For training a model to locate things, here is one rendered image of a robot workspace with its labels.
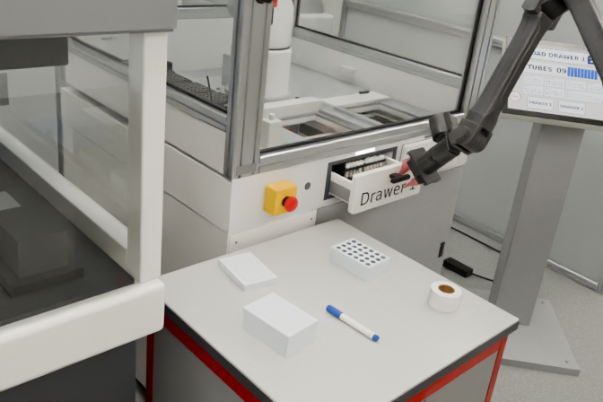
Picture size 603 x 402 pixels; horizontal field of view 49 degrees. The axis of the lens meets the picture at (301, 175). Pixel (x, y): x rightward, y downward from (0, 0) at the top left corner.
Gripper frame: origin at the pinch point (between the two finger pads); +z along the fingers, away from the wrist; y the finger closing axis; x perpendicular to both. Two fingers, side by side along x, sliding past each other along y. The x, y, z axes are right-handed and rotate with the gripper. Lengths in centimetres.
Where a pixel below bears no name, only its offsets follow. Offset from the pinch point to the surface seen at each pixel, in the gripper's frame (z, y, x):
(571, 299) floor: 63, -62, -144
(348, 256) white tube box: 0.1, -14.1, 31.5
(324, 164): 5.9, 12.0, 18.9
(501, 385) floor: 55, -72, -61
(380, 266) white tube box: -3.3, -19.7, 26.8
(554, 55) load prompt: -14, 25, -92
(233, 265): 11, -5, 55
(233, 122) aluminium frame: -5, 23, 50
